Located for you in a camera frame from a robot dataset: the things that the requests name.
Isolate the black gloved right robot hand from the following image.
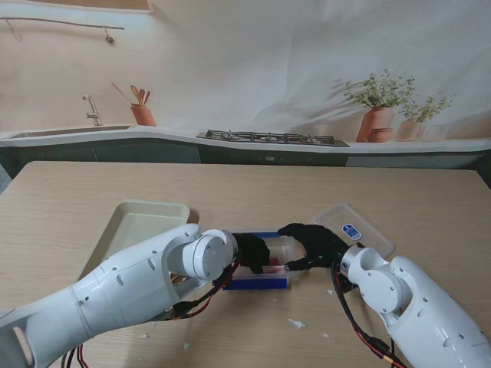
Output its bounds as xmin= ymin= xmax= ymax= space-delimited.
xmin=276 ymin=222 xmax=346 ymax=271

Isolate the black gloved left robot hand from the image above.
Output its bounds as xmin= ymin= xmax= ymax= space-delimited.
xmin=232 ymin=232 xmax=272 ymax=275

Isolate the clear container with blue clips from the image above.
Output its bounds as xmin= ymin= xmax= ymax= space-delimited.
xmin=222 ymin=228 xmax=308 ymax=292

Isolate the clear lid with blue label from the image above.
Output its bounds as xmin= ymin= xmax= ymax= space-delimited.
xmin=312 ymin=202 xmax=396 ymax=258

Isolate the cream rectangular tray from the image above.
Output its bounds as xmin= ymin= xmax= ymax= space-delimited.
xmin=76 ymin=199 xmax=192 ymax=283

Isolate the printed kitchen backdrop cloth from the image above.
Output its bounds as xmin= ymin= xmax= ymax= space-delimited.
xmin=0 ymin=0 xmax=491 ymax=169

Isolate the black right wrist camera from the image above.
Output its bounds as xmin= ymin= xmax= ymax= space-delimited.
xmin=340 ymin=274 xmax=361 ymax=295

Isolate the red black left arm cable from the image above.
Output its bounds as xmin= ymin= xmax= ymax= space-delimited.
xmin=61 ymin=252 xmax=242 ymax=368

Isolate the red black arm cable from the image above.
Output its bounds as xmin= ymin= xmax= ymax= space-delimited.
xmin=330 ymin=260 xmax=404 ymax=368
xmin=61 ymin=252 xmax=242 ymax=368

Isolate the red black right arm cable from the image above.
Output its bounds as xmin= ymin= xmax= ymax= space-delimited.
xmin=330 ymin=260 xmax=404 ymax=368

